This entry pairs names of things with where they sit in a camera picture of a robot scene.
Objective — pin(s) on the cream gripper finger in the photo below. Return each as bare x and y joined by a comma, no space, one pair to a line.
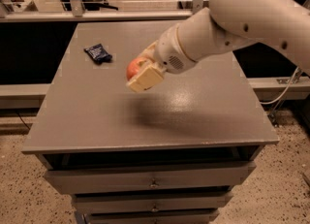
149,75
148,53

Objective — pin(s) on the red apple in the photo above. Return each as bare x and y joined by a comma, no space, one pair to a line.
134,67

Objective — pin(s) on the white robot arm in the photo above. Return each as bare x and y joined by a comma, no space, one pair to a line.
223,26

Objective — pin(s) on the blue rxbar blueberry wrapper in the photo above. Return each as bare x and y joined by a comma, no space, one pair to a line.
98,54

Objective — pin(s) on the grey drawer cabinet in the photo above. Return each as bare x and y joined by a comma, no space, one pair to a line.
90,119

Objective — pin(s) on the middle grey drawer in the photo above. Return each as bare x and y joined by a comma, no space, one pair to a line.
152,202

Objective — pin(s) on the grey drawer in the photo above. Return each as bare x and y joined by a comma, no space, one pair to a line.
149,177
152,202
191,216

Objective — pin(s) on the top grey drawer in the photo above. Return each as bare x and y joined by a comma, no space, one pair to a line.
149,177

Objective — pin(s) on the bottom grey drawer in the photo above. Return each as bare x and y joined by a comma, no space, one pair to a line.
191,216

